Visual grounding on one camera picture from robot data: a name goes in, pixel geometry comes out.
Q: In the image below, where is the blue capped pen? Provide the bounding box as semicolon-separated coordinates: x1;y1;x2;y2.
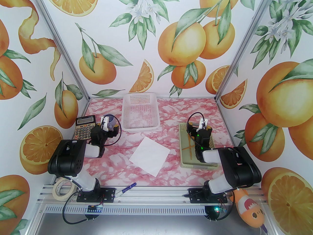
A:
114;183;136;198

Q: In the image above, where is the aluminium frame post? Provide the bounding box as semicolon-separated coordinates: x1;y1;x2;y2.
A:
214;0;281;102
29;0;90;102

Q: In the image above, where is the black base cable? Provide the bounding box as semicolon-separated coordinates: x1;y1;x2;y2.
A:
62;192;103;224
205;197;233;222

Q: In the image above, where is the white paper napkin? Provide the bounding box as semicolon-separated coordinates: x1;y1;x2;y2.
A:
129;136;171;177

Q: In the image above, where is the black right base cable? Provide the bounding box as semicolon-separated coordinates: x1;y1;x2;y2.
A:
205;197;233;222

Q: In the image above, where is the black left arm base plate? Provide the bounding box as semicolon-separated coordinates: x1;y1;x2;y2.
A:
77;188;116;202

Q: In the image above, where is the beige masking tape roll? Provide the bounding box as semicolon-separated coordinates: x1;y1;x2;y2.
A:
53;178;74;201

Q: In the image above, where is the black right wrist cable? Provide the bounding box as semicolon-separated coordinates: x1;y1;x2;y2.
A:
187;112;205;133

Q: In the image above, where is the black left base cable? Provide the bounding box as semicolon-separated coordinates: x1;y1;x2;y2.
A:
62;192;103;224

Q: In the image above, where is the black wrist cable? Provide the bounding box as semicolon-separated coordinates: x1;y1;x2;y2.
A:
104;119;122;147
187;112;205;133

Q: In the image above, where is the black and gold calculator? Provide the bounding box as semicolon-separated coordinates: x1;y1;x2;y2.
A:
74;115;96;141

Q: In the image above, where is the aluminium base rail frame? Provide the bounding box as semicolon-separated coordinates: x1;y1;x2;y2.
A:
37;184;268;216

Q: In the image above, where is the green plastic basket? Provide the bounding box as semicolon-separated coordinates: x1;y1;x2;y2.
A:
179;123;218;168

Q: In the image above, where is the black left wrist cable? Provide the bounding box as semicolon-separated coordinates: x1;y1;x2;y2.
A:
104;119;122;147

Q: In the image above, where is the white plastic mesh basket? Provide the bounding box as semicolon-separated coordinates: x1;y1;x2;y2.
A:
122;93;161;132

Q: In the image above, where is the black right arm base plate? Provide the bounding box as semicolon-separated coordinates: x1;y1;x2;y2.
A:
188;188;233;204

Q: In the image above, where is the orange fish plush toy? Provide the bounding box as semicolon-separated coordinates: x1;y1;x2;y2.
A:
230;188;266;229

